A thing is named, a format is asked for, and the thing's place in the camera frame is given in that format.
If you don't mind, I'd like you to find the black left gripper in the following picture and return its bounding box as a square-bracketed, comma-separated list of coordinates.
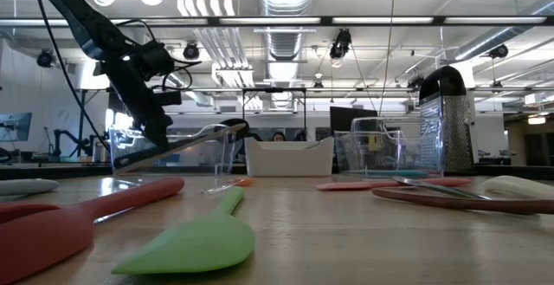
[100, 56, 175, 148]

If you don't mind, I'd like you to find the black spoon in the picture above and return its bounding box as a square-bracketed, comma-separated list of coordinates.
[113, 119, 251, 174]

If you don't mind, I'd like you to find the orange silicone brush clear handle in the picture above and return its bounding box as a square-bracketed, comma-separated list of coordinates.
[199, 176, 256, 198]

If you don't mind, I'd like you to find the green silicone spatula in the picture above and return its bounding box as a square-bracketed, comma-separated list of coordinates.
[111, 185, 256, 276]

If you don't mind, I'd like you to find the grey silicone spoon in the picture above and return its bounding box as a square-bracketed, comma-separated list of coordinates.
[0, 178, 61, 198]

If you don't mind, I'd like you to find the red silicone spoon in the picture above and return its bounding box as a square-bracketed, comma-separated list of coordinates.
[0, 177, 186, 285]

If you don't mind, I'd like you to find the pink silicone spatula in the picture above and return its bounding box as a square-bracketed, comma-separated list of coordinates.
[315, 177, 473, 192]

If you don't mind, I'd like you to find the blue silicone spatula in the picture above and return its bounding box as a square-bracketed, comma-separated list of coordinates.
[345, 169, 430, 179]

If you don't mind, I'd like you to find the brown wooden spoon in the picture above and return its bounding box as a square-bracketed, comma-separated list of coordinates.
[370, 185, 554, 216]

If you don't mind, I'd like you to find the clear plastic bin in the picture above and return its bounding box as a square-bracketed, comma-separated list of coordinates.
[107, 123, 238, 177]
[333, 115, 446, 179]

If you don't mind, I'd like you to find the black ceiling spotlight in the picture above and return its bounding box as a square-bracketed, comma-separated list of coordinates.
[329, 28, 352, 60]
[35, 49, 56, 68]
[182, 42, 201, 61]
[488, 43, 510, 60]

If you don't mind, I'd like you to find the white plastic bin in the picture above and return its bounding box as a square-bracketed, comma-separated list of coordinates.
[243, 136, 336, 178]

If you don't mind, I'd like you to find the black monitor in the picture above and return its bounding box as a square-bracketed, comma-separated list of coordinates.
[329, 106, 378, 138]

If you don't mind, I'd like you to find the black overhead beam with lights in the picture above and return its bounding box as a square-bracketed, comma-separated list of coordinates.
[0, 15, 554, 29]

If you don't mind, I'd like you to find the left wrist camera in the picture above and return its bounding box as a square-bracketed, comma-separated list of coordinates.
[151, 89, 183, 107]

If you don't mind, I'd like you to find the black background rig frame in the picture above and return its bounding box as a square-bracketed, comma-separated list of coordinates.
[241, 87, 308, 141]

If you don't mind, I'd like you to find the wall screen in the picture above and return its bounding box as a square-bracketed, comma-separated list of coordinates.
[0, 112, 34, 143]

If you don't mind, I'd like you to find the silver air duct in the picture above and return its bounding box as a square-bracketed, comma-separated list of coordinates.
[254, 0, 317, 113]

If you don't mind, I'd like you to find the thin hanging cable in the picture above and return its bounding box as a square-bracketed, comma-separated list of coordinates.
[377, 0, 397, 117]

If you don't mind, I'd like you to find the metal box grater black handle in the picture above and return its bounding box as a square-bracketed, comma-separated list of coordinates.
[417, 65, 477, 174]

